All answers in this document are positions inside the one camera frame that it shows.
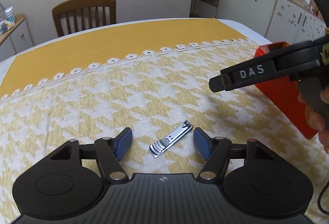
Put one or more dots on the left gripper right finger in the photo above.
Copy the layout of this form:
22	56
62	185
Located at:
215	151

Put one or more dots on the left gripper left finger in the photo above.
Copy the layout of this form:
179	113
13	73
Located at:
109	153

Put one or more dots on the red metal tin box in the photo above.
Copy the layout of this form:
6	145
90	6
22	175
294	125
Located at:
284	94

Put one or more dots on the silver nail clipper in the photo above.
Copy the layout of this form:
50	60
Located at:
160	146

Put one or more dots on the yellow houndstooth table runner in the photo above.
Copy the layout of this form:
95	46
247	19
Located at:
149	76

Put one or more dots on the white drawer cabinet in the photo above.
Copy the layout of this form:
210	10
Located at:
17	39

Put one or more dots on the brown wooden chair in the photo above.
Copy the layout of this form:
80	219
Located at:
79	15

